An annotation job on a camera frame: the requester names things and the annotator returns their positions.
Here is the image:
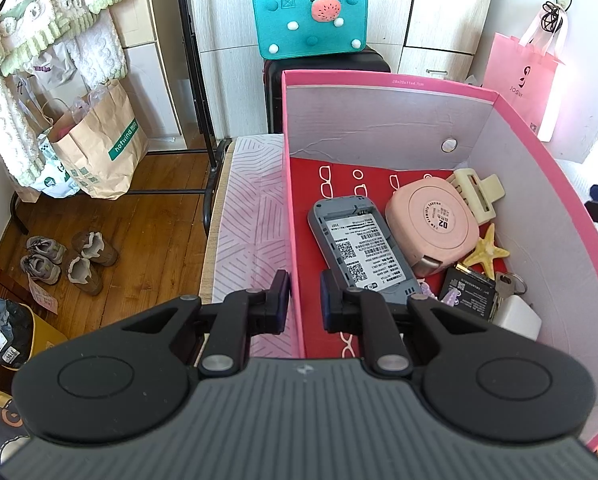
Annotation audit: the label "grey router back shell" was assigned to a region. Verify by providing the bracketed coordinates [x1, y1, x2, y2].
[307, 196, 422, 308]

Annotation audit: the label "yellow starfish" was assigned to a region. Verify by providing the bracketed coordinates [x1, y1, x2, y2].
[463, 223, 510, 279]

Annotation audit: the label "black clothes rack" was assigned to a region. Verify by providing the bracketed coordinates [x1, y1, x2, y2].
[9, 0, 232, 238]

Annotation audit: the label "cream cabinet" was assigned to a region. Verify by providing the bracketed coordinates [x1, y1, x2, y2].
[111, 0, 200, 151]

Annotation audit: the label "green and white bag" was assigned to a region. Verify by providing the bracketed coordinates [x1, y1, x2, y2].
[29, 127, 82, 198]

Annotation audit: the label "white fluffy robe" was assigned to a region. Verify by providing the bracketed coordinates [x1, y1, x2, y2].
[0, 0, 128, 188]

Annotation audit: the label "brown fleece boot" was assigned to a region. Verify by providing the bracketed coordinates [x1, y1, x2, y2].
[67, 256, 104, 296]
[71, 231, 118, 267]

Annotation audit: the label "white wardrobe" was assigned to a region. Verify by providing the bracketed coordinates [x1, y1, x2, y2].
[186, 0, 500, 141]

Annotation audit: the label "red printed card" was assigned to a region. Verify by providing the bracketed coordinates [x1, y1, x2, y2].
[288, 156, 510, 359]

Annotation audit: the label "pink cardboard box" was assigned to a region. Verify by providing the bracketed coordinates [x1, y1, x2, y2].
[280, 69, 598, 456]

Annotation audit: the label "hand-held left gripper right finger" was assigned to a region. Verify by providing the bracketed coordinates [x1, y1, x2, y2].
[320, 270, 510, 377]

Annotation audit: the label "brown paper bag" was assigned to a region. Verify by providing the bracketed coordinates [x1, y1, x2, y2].
[49, 78, 150, 200]

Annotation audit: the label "pink paper bag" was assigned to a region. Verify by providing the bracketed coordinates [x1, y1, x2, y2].
[483, 12, 564, 142]

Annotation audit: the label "white charger plug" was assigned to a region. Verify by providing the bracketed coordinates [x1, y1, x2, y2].
[491, 295, 542, 342]

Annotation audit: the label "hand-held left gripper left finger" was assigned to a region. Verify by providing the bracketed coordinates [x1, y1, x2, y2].
[99, 270, 292, 378]

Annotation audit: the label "bunch of keys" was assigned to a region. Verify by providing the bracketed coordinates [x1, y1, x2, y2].
[494, 271, 528, 306]

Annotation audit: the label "black hair ties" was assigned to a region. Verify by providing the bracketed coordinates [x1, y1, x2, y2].
[543, 0, 572, 31]

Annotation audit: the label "pink round cable charger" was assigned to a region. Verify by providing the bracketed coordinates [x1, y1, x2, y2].
[385, 176, 480, 277]

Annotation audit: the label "black suitcase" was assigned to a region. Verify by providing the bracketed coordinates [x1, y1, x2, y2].
[264, 45, 392, 136]

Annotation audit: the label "purple starfish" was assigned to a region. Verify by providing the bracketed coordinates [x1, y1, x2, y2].
[421, 282, 460, 308]

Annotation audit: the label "teal felt tote bag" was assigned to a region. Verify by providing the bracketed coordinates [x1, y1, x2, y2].
[253, 0, 367, 60]

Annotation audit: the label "black battery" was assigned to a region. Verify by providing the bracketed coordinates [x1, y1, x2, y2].
[439, 263, 500, 322]

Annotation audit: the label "pale patterned tablecloth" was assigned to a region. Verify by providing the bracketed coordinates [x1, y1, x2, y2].
[199, 135, 598, 358]

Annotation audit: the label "yellow bin with dark bag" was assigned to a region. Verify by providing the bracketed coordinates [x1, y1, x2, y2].
[0, 298, 68, 371]

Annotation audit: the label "cream hair claw clip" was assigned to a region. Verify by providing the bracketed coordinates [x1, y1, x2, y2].
[446, 168, 506, 224]

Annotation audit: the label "white plastic bag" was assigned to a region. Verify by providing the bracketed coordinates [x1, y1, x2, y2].
[29, 42, 80, 91]

